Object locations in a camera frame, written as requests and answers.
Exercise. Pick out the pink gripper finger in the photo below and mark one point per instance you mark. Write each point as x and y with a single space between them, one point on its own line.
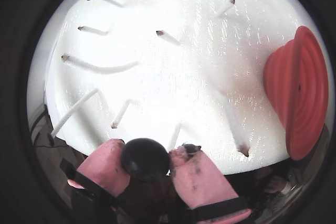
199 182
102 166

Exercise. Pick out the white foam board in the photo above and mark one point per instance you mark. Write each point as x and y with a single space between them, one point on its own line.
170 77

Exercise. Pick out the red collapsible cup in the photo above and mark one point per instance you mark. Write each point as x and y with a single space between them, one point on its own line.
302 90

